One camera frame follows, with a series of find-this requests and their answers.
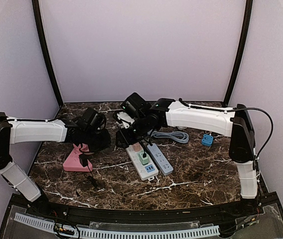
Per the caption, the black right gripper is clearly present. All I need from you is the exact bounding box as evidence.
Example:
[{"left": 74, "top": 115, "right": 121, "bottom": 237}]
[{"left": 116, "top": 115, "right": 151, "bottom": 147}]

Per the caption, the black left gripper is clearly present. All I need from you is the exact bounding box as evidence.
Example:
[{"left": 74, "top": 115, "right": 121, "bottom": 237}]
[{"left": 83, "top": 128, "right": 112, "bottom": 152}]

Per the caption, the blue cube adapter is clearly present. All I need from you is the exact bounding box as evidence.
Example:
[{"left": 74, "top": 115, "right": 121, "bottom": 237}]
[{"left": 201, "top": 134, "right": 214, "bottom": 147}]

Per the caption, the pink adapter plug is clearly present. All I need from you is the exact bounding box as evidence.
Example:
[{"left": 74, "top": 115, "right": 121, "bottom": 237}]
[{"left": 132, "top": 142, "right": 143, "bottom": 152}]

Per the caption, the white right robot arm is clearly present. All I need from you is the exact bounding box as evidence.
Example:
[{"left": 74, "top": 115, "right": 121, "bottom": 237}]
[{"left": 116, "top": 93, "right": 260, "bottom": 216}]

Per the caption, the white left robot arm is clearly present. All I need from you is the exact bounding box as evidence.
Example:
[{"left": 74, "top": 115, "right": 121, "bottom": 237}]
[{"left": 0, "top": 108, "right": 111, "bottom": 217}]

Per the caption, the green adapter plug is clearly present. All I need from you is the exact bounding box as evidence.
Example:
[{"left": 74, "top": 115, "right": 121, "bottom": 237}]
[{"left": 138, "top": 152, "right": 149, "bottom": 165}]

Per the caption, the pink cube adapter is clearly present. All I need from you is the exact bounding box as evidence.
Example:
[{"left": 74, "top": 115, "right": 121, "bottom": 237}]
[{"left": 73, "top": 143, "right": 87, "bottom": 153}]

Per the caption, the pink triangular power strip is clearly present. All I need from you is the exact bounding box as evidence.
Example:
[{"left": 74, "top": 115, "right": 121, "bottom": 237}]
[{"left": 63, "top": 148, "right": 93, "bottom": 172}]

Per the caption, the white long power strip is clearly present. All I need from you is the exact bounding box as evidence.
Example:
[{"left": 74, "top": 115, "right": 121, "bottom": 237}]
[{"left": 126, "top": 143, "right": 159, "bottom": 181}]

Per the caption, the light blue power strip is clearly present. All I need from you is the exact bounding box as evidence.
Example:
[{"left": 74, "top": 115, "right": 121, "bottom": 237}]
[{"left": 147, "top": 143, "right": 173, "bottom": 176}]

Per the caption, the black charger with cable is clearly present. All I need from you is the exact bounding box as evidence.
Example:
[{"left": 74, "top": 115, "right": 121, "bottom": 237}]
[{"left": 75, "top": 153, "right": 99, "bottom": 197}]

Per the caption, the black plug cable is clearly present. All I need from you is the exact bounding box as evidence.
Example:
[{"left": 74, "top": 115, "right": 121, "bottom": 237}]
[{"left": 140, "top": 139, "right": 154, "bottom": 158}]

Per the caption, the light blue coiled cord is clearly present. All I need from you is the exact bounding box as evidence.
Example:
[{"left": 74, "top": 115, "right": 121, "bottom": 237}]
[{"left": 151, "top": 131, "right": 189, "bottom": 144}]

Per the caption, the white slotted cable duct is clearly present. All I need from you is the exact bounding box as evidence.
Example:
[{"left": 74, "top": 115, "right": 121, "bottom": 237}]
[{"left": 13, "top": 213, "right": 220, "bottom": 239}]

